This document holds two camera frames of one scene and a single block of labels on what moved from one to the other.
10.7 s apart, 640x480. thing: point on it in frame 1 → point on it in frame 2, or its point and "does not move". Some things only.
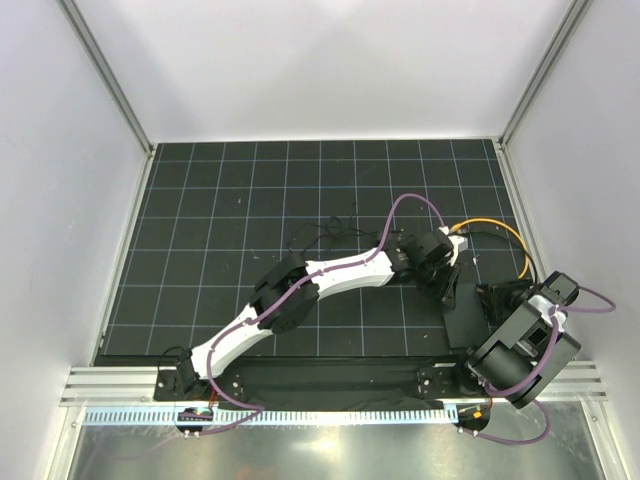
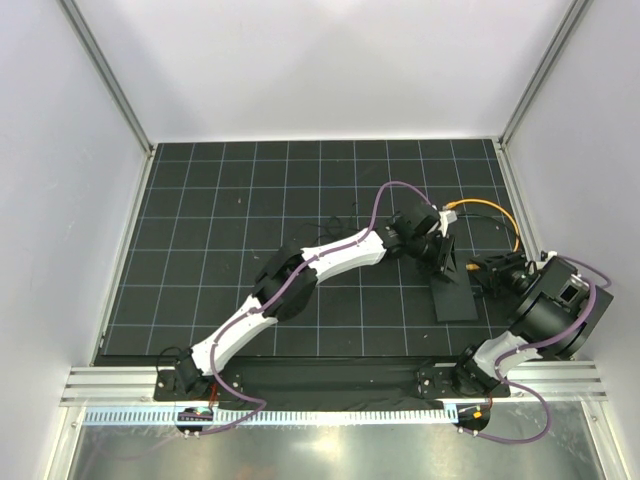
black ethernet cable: [504, 236] → [488, 216]
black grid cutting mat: [212, 211] does not move
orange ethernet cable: [456, 226] → [449, 205]
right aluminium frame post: [575, 12] does not move
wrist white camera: [459, 244] → [446, 217]
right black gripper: [494, 305] → [499, 265]
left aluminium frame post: [72, 12] does not move
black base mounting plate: [324, 383] does not move
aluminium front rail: [135, 386] does not move
